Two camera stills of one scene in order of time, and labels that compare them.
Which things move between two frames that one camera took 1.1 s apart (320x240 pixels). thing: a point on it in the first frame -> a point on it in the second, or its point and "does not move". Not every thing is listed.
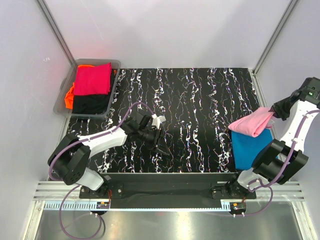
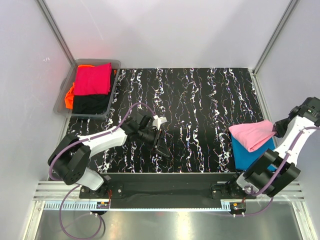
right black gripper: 279,112 -> 278,127
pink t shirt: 253,123 -> 252,135
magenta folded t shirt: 93,80 does not move
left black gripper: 162,147 does not move
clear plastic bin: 60,108 does not move
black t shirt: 93,104 does not move
